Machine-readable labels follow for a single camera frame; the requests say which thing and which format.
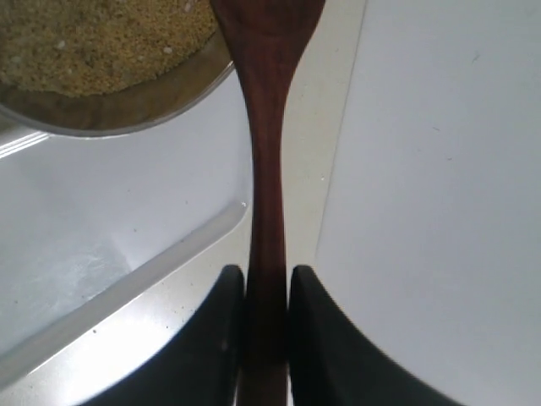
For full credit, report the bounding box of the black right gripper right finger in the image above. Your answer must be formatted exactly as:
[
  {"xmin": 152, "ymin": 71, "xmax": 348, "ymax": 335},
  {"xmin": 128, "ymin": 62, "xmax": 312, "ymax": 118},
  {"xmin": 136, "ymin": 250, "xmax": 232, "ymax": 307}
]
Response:
[{"xmin": 287, "ymin": 266, "xmax": 454, "ymax": 406}]

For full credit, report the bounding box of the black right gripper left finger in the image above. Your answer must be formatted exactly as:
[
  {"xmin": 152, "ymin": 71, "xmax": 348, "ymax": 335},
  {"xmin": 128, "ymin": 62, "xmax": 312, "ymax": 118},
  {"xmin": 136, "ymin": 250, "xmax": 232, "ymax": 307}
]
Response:
[{"xmin": 85, "ymin": 265, "xmax": 244, "ymax": 405}]

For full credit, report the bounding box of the dark red wooden spoon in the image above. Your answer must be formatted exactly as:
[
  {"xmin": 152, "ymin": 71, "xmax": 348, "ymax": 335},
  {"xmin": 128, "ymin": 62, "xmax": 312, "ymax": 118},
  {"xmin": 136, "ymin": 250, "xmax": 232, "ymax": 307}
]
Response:
[{"xmin": 211, "ymin": 0, "xmax": 325, "ymax": 405}]

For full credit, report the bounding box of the white plastic tray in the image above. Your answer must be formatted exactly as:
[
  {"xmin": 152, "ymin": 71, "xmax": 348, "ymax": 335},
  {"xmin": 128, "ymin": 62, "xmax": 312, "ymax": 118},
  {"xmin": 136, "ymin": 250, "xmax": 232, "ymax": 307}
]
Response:
[{"xmin": 1, "ymin": 74, "xmax": 252, "ymax": 405}]

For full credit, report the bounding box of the steel bowl of millet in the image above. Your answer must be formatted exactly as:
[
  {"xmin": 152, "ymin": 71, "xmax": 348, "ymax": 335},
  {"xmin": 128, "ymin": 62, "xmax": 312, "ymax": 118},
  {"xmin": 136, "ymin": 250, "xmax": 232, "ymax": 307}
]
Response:
[{"xmin": 1, "ymin": 0, "xmax": 233, "ymax": 138}]

